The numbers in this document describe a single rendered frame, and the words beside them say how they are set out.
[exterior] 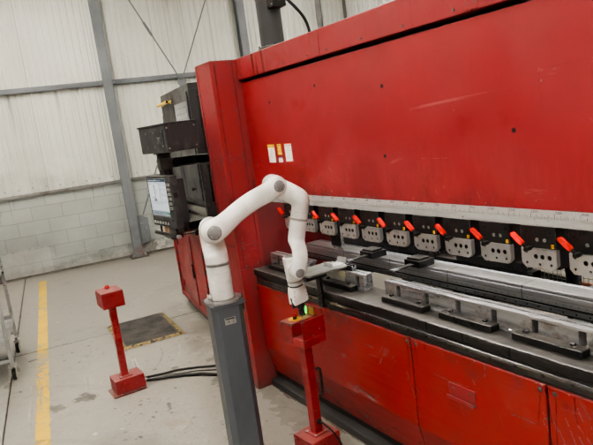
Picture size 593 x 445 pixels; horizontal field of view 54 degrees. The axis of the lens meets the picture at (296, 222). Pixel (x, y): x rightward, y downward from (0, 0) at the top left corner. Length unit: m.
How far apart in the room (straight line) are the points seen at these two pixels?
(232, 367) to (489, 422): 1.25
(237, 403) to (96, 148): 7.35
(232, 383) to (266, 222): 1.41
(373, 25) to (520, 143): 0.93
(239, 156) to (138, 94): 6.23
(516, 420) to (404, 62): 1.57
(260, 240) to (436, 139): 1.86
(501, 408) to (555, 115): 1.18
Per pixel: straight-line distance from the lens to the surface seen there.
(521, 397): 2.52
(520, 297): 2.87
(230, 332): 3.01
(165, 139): 3.98
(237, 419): 3.18
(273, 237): 4.16
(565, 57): 2.22
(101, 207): 10.06
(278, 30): 3.88
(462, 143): 2.52
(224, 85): 4.01
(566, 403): 2.40
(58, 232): 10.06
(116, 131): 9.84
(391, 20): 2.77
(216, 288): 2.96
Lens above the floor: 1.84
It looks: 10 degrees down
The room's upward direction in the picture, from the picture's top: 8 degrees counter-clockwise
